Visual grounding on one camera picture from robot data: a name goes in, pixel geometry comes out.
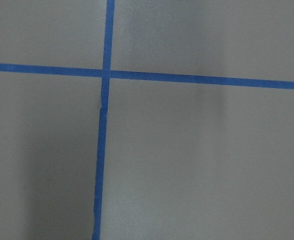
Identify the brown paper table cover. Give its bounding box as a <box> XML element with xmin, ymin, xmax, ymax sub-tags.
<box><xmin>0</xmin><ymin>0</ymin><xmax>294</xmax><ymax>240</ymax></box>

